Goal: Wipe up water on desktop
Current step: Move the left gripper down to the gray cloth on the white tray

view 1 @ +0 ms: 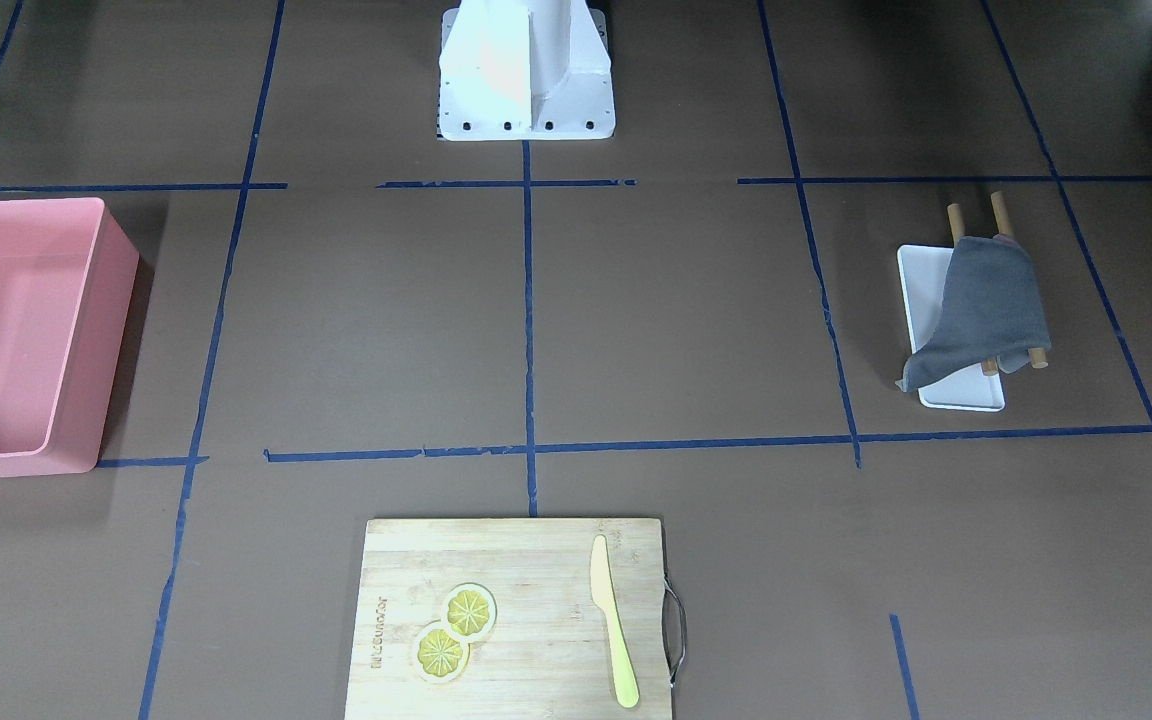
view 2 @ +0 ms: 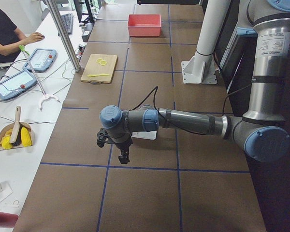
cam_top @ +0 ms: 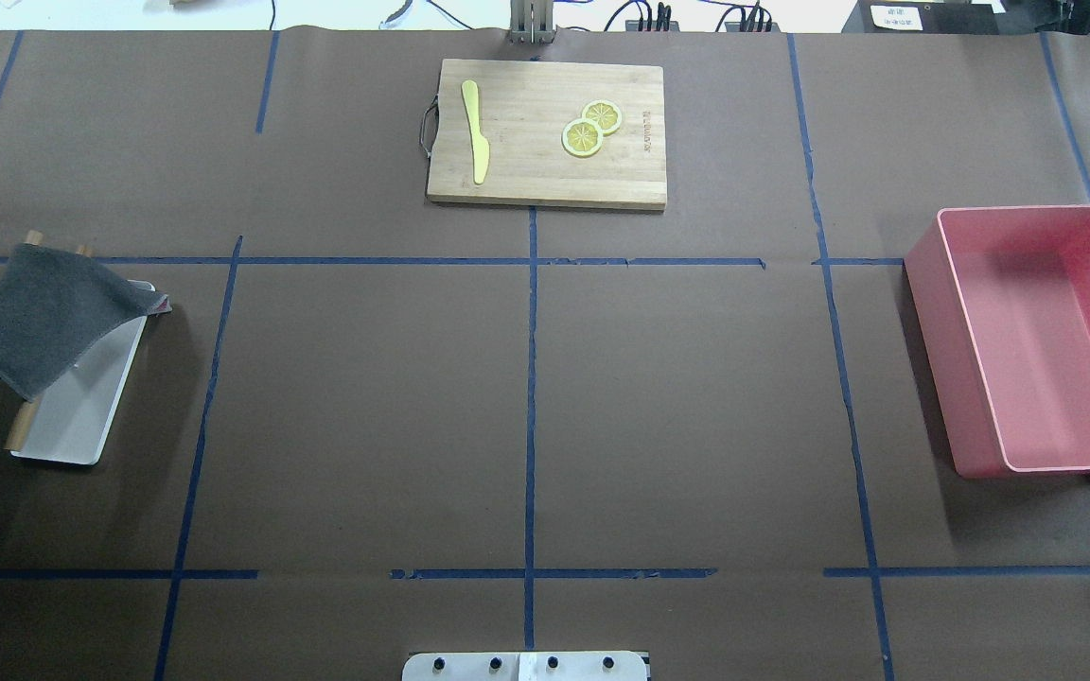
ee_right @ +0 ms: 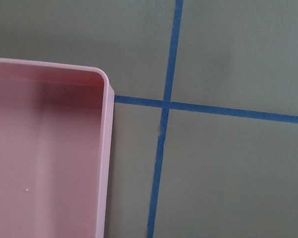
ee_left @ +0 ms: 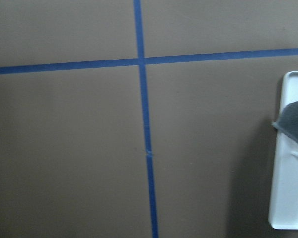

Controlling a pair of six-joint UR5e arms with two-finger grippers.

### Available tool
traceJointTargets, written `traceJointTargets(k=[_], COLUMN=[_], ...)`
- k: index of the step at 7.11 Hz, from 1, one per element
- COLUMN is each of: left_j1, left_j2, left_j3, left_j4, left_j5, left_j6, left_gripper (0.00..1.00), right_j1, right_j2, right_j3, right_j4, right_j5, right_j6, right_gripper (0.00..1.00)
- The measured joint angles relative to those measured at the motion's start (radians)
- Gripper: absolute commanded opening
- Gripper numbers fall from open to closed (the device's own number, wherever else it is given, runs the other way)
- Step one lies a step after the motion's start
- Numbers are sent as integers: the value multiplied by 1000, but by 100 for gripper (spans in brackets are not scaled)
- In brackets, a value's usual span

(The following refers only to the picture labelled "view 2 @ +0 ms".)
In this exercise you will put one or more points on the teach pendant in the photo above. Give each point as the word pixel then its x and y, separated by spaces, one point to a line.
pixel 17 84
pixel 42 59

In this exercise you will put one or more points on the white tray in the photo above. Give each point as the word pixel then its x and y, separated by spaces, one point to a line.
pixel 145 135

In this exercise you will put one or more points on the yellow toy corn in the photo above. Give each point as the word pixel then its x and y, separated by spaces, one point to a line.
pixel 25 137

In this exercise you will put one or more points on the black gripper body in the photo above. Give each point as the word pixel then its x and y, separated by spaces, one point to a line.
pixel 122 145

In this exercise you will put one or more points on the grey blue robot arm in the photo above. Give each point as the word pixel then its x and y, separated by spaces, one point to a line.
pixel 258 132

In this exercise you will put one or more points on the white mounting post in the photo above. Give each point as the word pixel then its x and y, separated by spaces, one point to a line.
pixel 200 69

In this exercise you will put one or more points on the seated person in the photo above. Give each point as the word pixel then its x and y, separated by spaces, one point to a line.
pixel 11 38

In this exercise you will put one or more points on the lower teach pendant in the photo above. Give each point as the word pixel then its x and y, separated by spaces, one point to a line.
pixel 17 84

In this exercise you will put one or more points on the beige hand brush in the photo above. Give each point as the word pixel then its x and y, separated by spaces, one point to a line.
pixel 15 137

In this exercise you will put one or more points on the black keyboard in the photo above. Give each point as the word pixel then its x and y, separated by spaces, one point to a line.
pixel 67 20

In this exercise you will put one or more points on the yellow plastic knife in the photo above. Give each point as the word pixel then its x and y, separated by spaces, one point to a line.
pixel 97 75

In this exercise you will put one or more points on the reacher grabber tool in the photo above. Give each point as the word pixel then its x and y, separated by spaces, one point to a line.
pixel 45 96

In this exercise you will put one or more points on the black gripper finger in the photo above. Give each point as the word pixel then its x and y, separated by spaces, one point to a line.
pixel 126 156
pixel 122 157

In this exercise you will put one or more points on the aluminium frame post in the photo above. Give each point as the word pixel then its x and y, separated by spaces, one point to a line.
pixel 52 6

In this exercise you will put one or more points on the wooden cutting board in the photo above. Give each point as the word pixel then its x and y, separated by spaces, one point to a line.
pixel 92 67

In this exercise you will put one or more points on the red object at edge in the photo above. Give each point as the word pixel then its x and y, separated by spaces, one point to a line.
pixel 8 220

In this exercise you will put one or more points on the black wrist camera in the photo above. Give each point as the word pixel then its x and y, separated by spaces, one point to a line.
pixel 103 138

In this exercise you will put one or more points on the pink plastic bin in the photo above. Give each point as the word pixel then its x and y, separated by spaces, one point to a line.
pixel 144 25

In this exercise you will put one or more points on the upper teach pendant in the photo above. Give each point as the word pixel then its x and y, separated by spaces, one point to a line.
pixel 42 59

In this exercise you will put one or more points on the yellow toy pieces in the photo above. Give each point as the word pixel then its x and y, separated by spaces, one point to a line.
pixel 5 141

